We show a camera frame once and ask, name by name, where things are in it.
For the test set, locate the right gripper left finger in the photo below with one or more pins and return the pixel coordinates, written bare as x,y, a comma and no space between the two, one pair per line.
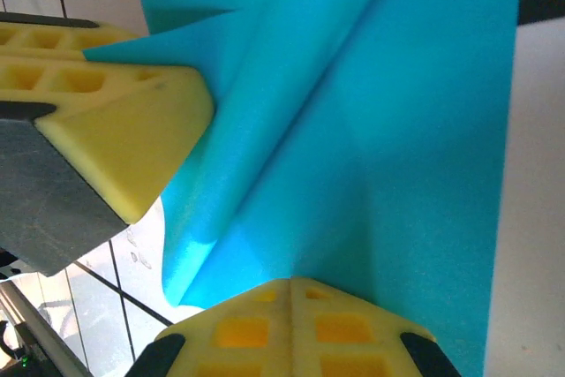
238,341

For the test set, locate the blue cloth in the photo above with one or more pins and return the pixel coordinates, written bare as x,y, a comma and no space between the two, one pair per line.
353,130

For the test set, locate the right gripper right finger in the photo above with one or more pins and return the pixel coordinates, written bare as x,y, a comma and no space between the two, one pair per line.
348,341

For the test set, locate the aluminium frame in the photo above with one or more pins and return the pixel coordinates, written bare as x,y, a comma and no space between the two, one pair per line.
44,341

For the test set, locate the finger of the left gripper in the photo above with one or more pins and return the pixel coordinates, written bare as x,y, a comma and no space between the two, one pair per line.
110,138
39,39

